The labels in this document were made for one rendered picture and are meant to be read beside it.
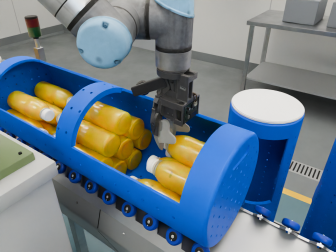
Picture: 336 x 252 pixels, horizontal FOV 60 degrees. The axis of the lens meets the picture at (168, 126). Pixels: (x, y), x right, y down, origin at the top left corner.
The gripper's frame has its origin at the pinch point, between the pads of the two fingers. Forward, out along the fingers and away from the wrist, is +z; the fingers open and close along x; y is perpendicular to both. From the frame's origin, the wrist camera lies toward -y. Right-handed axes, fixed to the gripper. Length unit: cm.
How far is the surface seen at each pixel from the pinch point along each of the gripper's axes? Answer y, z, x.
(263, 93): 4, 12, 65
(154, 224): 4.7, 18.2, -10.9
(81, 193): -22.9, 23.4, -11.9
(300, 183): 24, 115, 146
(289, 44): -51, 69, 337
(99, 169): -9.3, 4.7, -14.3
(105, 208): -12.5, 23.2, -11.8
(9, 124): -51, 7, -14
